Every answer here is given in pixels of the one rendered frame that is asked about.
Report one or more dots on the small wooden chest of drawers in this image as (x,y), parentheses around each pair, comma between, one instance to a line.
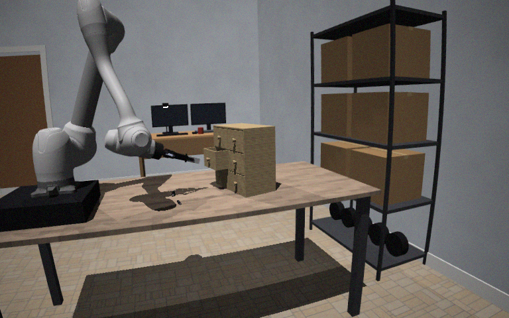
(259,157)

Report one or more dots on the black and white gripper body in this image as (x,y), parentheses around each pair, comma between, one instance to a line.
(160,151)

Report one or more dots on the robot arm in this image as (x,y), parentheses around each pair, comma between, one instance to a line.
(57,152)

